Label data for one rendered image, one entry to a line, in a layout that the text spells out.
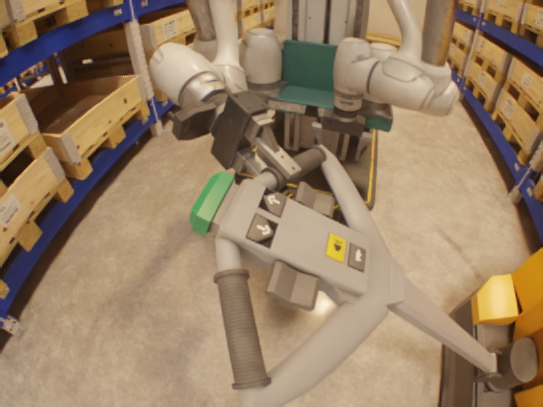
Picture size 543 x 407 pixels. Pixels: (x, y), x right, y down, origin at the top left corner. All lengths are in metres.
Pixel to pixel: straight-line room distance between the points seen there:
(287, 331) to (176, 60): 1.11
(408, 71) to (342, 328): 0.59
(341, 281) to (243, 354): 0.15
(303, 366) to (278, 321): 0.98
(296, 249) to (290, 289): 0.05
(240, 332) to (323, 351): 0.10
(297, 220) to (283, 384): 0.20
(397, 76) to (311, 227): 0.48
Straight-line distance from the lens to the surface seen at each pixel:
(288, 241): 0.33
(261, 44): 1.11
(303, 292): 0.32
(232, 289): 0.29
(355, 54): 0.75
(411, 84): 0.71
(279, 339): 1.26
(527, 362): 1.18
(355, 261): 0.36
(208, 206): 0.33
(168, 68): 0.53
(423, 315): 0.50
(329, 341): 0.33
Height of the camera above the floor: 1.22
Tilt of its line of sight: 47 degrees down
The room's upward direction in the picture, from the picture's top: 1 degrees counter-clockwise
